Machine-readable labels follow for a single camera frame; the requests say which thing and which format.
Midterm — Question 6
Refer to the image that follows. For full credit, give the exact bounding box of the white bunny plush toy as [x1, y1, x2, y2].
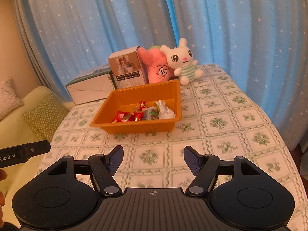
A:
[160, 38, 205, 85]

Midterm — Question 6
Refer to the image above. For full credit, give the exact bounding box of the green floral tablecloth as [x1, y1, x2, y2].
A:
[38, 64, 307, 230]

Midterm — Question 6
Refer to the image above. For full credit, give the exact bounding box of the white wrapped snack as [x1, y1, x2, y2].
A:
[155, 100, 175, 119]

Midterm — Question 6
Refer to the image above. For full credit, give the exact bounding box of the blue star curtain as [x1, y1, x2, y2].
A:
[13, 0, 307, 149]

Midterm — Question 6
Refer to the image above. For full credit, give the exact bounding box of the pink star plush toy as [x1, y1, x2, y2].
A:
[137, 46, 175, 84]

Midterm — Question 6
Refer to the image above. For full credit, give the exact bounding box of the red white candy packet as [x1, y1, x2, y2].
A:
[112, 111, 128, 123]

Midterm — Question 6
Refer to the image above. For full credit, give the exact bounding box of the dark red candy wrapper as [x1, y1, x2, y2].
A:
[138, 101, 147, 111]

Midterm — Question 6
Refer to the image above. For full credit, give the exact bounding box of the brown product cardboard box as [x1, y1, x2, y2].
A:
[108, 46, 148, 89]

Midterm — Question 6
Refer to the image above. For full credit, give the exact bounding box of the red candy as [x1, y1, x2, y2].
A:
[128, 112, 144, 121]

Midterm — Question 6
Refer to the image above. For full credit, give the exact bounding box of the white flat cardboard box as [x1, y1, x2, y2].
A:
[66, 64, 117, 105]

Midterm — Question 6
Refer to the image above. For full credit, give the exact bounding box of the green chevron cushion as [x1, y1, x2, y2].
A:
[23, 94, 69, 142]

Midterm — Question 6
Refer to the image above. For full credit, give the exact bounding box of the person's left hand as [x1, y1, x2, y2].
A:
[0, 169, 7, 228]

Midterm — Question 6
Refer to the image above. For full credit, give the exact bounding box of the orange plastic tray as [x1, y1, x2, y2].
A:
[90, 80, 182, 134]

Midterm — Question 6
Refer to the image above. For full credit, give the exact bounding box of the green brown candy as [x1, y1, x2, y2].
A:
[142, 106, 159, 121]

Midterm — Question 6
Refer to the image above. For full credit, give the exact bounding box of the grey quilted pillow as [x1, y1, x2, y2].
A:
[0, 77, 24, 120]

